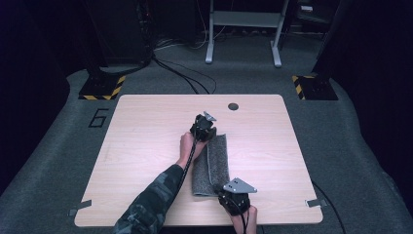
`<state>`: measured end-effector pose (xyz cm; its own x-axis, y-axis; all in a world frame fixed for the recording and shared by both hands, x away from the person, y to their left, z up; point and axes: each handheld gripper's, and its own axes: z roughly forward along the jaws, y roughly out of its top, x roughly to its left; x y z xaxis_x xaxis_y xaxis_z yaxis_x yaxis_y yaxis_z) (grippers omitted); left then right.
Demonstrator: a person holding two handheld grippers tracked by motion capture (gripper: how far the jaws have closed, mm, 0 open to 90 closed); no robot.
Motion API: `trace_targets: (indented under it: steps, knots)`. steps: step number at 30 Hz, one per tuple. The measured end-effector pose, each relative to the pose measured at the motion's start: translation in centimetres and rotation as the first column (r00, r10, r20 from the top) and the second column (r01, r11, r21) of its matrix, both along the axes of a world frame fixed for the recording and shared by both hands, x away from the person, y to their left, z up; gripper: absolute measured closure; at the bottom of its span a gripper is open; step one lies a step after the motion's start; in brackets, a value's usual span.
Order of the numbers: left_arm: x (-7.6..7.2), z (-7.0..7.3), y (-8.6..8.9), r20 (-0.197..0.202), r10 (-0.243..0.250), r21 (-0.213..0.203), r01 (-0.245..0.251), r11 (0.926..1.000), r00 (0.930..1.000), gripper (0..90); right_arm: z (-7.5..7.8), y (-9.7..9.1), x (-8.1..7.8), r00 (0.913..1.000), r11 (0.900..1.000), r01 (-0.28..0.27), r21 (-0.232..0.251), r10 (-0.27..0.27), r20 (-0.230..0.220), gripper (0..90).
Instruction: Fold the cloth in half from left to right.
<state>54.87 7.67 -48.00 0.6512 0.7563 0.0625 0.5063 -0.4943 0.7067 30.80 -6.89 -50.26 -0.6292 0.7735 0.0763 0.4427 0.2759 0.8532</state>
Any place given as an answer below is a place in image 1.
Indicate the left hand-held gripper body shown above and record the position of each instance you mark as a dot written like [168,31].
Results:
[203,128]

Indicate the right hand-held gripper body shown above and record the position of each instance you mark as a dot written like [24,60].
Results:
[237,198]

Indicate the grey towel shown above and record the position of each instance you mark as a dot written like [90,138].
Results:
[216,165]

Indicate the person's left hand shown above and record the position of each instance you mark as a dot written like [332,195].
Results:
[188,148]

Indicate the person's right hand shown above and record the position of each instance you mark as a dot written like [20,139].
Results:
[245,224]

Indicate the black table grommet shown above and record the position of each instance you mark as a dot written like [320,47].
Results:
[233,106]

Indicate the grey tape strip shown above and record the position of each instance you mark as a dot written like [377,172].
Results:
[316,203]
[80,207]

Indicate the black stand with striped base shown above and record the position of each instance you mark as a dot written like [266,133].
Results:
[315,87]
[100,87]

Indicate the black equipment cabinet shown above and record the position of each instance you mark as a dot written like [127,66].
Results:
[123,32]

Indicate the small white device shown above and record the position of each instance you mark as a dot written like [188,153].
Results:
[306,8]

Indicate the white metal desk frame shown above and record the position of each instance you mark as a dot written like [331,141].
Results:
[243,19]

